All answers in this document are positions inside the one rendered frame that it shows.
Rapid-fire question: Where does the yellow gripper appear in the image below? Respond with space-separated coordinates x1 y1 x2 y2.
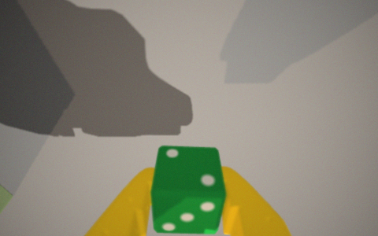
85 166 291 236

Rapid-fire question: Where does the green die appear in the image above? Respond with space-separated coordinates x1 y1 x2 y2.
150 146 227 234

